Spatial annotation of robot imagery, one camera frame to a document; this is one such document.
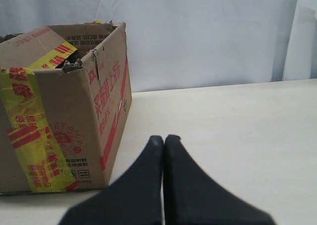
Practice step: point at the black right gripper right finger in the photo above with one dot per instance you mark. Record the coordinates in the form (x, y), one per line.
(191, 197)

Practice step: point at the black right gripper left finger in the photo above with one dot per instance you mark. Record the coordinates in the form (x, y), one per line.
(133, 199)

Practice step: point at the cardboard box with yellow tape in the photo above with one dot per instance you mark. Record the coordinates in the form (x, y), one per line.
(65, 95)

